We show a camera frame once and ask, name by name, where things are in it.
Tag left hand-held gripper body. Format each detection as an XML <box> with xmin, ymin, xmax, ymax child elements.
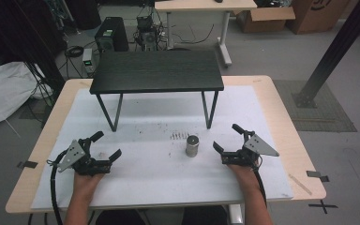
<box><xmin>56</xmin><ymin>137</ymin><xmax>113</xmax><ymax>177</ymax></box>

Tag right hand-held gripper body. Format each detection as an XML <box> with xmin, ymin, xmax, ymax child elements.
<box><xmin>220</xmin><ymin>130</ymin><xmax>280</xmax><ymax>168</ymax></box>

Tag metal cylinder weight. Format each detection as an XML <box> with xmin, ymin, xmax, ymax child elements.
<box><xmin>185</xmin><ymin>134</ymin><xmax>200</xmax><ymax>158</ymax></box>

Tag person's right hand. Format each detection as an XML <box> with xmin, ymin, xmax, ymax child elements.
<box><xmin>228</xmin><ymin>164</ymin><xmax>262</xmax><ymax>193</ymax></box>

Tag person's left hand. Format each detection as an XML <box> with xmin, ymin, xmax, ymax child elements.
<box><xmin>71</xmin><ymin>172</ymin><xmax>105</xmax><ymax>201</ymax></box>

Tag black tape piece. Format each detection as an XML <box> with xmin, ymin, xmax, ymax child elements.
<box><xmin>306</xmin><ymin>170</ymin><xmax>330</xmax><ymax>183</ymax></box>
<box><xmin>16</xmin><ymin>159</ymin><xmax>39</xmax><ymax>170</ymax></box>

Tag white table mat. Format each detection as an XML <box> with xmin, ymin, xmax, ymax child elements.
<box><xmin>30</xmin><ymin>84</ymin><xmax>294</xmax><ymax>211</ymax></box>

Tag clear tape strip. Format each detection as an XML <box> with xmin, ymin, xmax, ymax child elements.
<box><xmin>288</xmin><ymin>172</ymin><xmax>313</xmax><ymax>196</ymax></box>

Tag white table leg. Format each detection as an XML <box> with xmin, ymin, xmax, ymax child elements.
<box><xmin>228</xmin><ymin>203</ymin><xmax>245</xmax><ymax>225</ymax></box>

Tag person's right leg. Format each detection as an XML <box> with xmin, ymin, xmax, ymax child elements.
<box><xmin>181</xmin><ymin>204</ymin><xmax>229</xmax><ymax>225</ymax></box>

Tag small grey power device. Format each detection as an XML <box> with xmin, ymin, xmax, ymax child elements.
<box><xmin>82</xmin><ymin>47</ymin><xmax>97</xmax><ymax>76</ymax></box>

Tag grey floor mat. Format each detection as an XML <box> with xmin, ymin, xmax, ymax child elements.
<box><xmin>273</xmin><ymin>79</ymin><xmax>358</xmax><ymax>133</ymax></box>

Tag small black wooden shelf table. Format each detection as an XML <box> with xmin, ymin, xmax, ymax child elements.
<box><xmin>89</xmin><ymin>50</ymin><xmax>225</xmax><ymax>133</ymax></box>

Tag black metal stand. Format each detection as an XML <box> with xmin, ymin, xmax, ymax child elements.
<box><xmin>8</xmin><ymin>0</ymin><xmax>67</xmax><ymax>98</ymax></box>

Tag white cloth heap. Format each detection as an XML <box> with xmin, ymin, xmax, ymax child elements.
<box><xmin>0</xmin><ymin>51</ymin><xmax>54</xmax><ymax>128</ymax></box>

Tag black computer tower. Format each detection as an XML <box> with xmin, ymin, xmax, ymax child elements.
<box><xmin>94</xmin><ymin>16</ymin><xmax>129</xmax><ymax>53</ymax></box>

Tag open cardboard box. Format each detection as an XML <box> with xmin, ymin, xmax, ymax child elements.
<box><xmin>232</xmin><ymin>6</ymin><xmax>296</xmax><ymax>35</ymax></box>

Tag light wooden desk white legs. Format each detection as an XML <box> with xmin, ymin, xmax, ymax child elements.
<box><xmin>154</xmin><ymin>0</ymin><xmax>259</xmax><ymax>68</ymax></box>

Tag large cardboard box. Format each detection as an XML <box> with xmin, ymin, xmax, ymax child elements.
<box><xmin>285</xmin><ymin>0</ymin><xmax>351</xmax><ymax>36</ymax></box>

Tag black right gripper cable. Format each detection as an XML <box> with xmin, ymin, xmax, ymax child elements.
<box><xmin>252</xmin><ymin>157</ymin><xmax>268</xmax><ymax>209</ymax></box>

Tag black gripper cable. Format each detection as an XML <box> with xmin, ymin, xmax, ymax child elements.
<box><xmin>46</xmin><ymin>149</ymin><xmax>68</xmax><ymax>225</ymax></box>
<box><xmin>252</xmin><ymin>157</ymin><xmax>268</xmax><ymax>209</ymax></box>

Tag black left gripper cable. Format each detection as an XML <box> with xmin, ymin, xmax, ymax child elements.
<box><xmin>46</xmin><ymin>149</ymin><xmax>68</xmax><ymax>225</ymax></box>

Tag coiled black cable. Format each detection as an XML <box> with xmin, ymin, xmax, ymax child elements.
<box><xmin>64</xmin><ymin>45</ymin><xmax>84</xmax><ymax>58</ymax></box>

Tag black floor cable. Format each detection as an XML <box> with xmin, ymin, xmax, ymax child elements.
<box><xmin>172</xmin><ymin>22</ymin><xmax>216</xmax><ymax>45</ymax></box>

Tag electronics stack with wires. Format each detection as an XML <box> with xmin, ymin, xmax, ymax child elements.
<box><xmin>134</xmin><ymin>14</ymin><xmax>161</xmax><ymax>52</ymax></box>

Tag black metal post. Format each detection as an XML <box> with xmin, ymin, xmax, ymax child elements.
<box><xmin>292</xmin><ymin>0</ymin><xmax>360</xmax><ymax>110</ymax></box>

